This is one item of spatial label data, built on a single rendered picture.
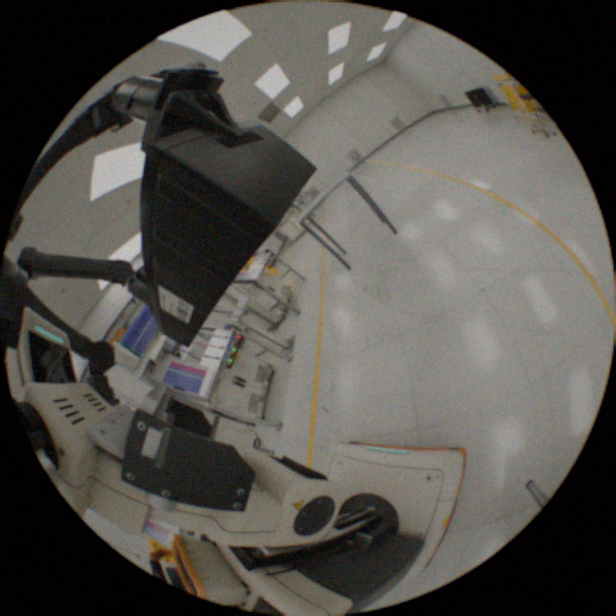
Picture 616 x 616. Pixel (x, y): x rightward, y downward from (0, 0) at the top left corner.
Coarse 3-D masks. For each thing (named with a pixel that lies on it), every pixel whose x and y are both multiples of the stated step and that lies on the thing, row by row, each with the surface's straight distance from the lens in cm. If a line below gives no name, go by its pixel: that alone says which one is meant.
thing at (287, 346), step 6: (246, 324) 198; (252, 324) 201; (252, 330) 203; (258, 330) 202; (264, 330) 206; (264, 336) 207; (270, 336) 208; (294, 336) 218; (276, 342) 212; (282, 342) 215; (288, 342) 223; (282, 348) 229; (288, 348) 216; (288, 354) 212
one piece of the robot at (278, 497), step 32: (32, 384) 33; (64, 384) 42; (32, 416) 29; (64, 416) 33; (96, 416) 40; (64, 448) 29; (96, 448) 32; (64, 480) 33; (96, 480) 36; (256, 480) 44; (288, 480) 37; (320, 480) 43; (96, 512) 42; (128, 512) 38; (160, 512) 37; (192, 512) 37; (224, 512) 35; (256, 512) 34; (288, 512) 37; (320, 512) 43; (224, 544) 38; (256, 544) 39; (288, 544) 44
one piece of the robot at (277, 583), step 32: (352, 512) 86; (320, 544) 64; (352, 544) 69; (384, 544) 76; (416, 544) 78; (160, 576) 71; (256, 576) 54; (288, 576) 55; (320, 576) 58; (352, 576) 59; (384, 576) 61; (256, 608) 62; (288, 608) 49; (320, 608) 49; (352, 608) 60
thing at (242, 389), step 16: (240, 352) 205; (224, 368) 194; (240, 368) 200; (256, 368) 209; (224, 384) 191; (240, 384) 197; (256, 384) 205; (224, 400) 189; (240, 400) 195; (256, 400) 203; (256, 416) 202
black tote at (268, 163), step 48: (192, 144) 16; (240, 144) 19; (288, 144) 27; (144, 192) 17; (192, 192) 13; (240, 192) 12; (288, 192) 16; (144, 240) 22; (192, 240) 16; (240, 240) 13; (192, 288) 23; (192, 336) 45
